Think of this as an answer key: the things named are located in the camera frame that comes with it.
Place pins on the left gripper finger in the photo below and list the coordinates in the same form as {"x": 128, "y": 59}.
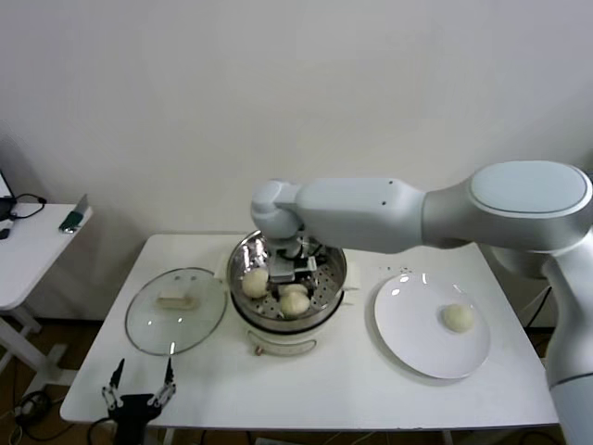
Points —
{"x": 167, "y": 389}
{"x": 113, "y": 393}

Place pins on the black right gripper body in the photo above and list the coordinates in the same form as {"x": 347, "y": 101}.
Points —
{"x": 306, "y": 268}

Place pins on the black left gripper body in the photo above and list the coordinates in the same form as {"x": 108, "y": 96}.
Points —
{"x": 134, "y": 410}

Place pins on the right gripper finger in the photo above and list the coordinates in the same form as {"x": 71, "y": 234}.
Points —
{"x": 312, "y": 289}
{"x": 277, "y": 288}

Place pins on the white steamed baozi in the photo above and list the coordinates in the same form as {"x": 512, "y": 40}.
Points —
{"x": 457, "y": 318}
{"x": 294, "y": 306}
{"x": 256, "y": 283}

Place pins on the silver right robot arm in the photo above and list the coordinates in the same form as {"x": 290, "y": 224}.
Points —
{"x": 361, "y": 208}

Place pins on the perforated steel steamer basket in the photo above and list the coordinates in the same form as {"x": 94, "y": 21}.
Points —
{"x": 331, "y": 283}

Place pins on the scattered dark crumbs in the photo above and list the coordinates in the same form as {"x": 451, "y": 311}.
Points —
{"x": 396, "y": 267}

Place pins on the white round plate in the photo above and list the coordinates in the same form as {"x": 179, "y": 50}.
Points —
{"x": 417, "y": 343}

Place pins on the white side table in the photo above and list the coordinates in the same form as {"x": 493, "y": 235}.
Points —
{"x": 28, "y": 278}

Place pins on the small black device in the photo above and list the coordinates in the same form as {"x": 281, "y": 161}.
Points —
{"x": 3, "y": 234}

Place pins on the open laptop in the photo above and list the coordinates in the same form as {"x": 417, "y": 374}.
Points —
{"x": 3, "y": 185}

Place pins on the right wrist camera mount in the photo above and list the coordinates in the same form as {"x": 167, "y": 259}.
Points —
{"x": 281, "y": 269}

